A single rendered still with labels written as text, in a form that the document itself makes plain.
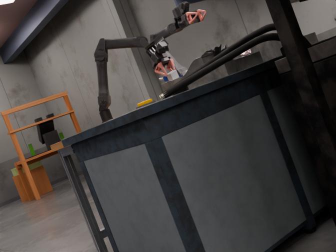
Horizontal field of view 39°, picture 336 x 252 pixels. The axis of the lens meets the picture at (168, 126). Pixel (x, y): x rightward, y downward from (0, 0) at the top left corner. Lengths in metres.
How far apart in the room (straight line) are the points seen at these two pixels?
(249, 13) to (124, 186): 3.94
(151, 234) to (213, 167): 0.38
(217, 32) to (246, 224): 4.32
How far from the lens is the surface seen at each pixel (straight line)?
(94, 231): 2.78
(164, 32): 3.03
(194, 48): 6.46
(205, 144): 1.88
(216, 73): 2.25
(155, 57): 2.63
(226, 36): 5.98
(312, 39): 3.06
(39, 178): 9.90
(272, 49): 2.57
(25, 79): 11.64
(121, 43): 2.69
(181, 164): 1.79
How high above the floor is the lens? 0.77
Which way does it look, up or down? 2 degrees down
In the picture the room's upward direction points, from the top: 21 degrees counter-clockwise
